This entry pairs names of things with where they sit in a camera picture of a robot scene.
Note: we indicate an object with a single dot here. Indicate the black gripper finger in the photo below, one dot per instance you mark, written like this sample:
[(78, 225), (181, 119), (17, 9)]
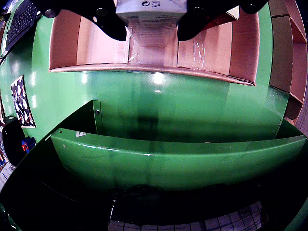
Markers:
[(106, 21), (195, 21)]

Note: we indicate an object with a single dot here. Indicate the green metal shelf unit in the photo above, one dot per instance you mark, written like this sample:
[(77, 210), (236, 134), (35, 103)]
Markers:
[(144, 163)]

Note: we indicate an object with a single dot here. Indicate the white printed paper sheet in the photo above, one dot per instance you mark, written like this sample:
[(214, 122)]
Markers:
[(6, 176)]

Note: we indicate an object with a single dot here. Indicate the white carton box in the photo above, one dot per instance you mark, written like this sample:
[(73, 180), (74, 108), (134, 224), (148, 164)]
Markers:
[(151, 9)]

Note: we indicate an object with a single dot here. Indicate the large shallow cardboard tray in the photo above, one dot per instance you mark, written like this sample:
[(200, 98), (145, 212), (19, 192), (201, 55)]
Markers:
[(96, 50)]

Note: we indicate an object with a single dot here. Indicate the black rounded device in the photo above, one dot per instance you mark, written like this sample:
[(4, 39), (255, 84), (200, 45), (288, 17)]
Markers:
[(13, 142)]

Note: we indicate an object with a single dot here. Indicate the shallow open cardboard box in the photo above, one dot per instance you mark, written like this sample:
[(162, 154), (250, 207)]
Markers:
[(281, 60), (279, 8)]

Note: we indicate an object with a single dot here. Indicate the black laptop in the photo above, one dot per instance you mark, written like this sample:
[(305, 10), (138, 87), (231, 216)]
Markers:
[(20, 24)]

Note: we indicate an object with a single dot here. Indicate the small blue red object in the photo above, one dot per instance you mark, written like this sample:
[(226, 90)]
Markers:
[(28, 144)]

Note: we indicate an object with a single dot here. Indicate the black white patterned card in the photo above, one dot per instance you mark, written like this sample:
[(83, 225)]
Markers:
[(22, 103)]

